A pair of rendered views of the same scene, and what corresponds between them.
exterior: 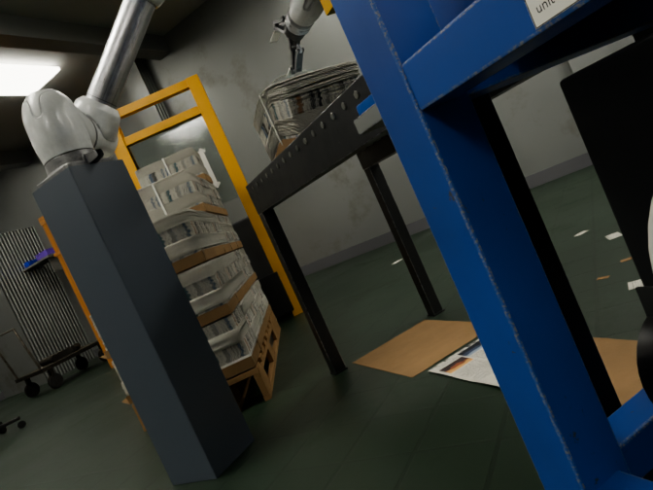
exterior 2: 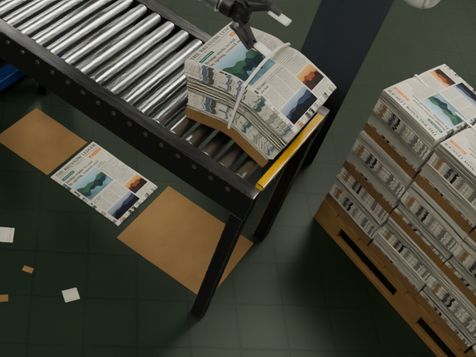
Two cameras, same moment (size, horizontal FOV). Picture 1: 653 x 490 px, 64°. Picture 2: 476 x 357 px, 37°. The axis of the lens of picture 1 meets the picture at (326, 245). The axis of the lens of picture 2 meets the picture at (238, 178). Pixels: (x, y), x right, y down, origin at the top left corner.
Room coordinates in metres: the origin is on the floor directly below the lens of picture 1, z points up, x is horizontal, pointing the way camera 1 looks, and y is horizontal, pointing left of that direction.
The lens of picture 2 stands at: (3.06, -1.50, 2.49)
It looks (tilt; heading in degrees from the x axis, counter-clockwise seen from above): 48 degrees down; 128
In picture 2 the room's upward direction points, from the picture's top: 21 degrees clockwise
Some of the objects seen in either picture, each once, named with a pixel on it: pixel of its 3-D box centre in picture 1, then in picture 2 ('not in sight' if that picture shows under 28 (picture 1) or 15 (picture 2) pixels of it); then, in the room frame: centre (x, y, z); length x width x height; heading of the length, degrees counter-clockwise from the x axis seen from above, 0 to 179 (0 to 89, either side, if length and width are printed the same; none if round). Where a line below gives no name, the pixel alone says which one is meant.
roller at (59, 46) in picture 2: not in sight; (91, 26); (1.31, -0.39, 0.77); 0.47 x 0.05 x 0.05; 112
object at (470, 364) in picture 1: (499, 355); (105, 182); (1.46, -0.32, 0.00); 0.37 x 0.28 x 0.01; 22
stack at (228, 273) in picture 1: (207, 302); (472, 243); (2.59, 0.66, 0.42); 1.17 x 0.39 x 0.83; 3
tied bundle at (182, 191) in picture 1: (168, 207); not in sight; (2.73, 0.67, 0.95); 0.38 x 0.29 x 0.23; 93
